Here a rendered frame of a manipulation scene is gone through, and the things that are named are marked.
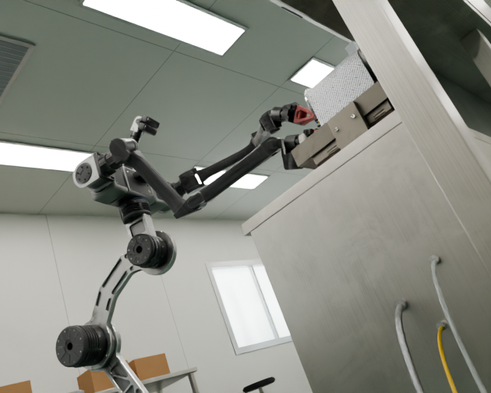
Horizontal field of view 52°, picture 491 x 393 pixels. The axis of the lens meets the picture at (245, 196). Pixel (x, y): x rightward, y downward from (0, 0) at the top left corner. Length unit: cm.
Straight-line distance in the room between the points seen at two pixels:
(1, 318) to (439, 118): 437
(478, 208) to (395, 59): 25
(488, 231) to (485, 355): 60
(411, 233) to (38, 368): 390
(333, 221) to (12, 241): 405
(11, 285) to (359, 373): 391
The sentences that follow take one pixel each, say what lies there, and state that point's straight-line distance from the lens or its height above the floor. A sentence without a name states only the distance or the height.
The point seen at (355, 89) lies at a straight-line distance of 174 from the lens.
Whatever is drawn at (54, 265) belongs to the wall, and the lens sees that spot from 516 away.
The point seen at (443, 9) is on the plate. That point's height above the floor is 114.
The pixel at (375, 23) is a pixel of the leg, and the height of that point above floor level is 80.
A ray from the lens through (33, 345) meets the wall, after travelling 480.
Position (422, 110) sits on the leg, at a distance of 75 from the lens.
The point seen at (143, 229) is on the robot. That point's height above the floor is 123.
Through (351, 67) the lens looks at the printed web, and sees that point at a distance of 176.
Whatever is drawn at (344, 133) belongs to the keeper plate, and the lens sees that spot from 146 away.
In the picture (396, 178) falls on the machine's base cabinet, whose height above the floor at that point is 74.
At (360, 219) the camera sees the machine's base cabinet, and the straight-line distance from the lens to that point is 137.
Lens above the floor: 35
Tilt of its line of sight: 23 degrees up
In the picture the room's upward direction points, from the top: 22 degrees counter-clockwise
